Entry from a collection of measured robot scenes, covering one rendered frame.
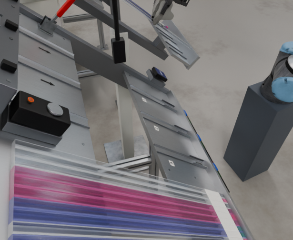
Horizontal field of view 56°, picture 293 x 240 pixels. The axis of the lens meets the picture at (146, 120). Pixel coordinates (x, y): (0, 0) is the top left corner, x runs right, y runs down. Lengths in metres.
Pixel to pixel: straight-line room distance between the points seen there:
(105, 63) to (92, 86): 1.33
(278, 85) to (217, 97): 1.04
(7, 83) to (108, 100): 1.64
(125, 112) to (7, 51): 0.96
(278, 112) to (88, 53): 0.81
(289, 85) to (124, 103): 0.69
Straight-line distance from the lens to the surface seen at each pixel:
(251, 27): 3.01
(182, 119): 0.86
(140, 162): 1.25
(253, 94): 1.31
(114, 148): 1.69
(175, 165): 0.65
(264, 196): 1.65
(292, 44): 1.22
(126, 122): 1.39
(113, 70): 0.83
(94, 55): 0.79
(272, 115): 1.27
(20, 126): 0.40
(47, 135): 0.42
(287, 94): 1.09
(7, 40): 0.47
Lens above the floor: 1.35
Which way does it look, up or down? 47 degrees down
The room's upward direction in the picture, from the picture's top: straight up
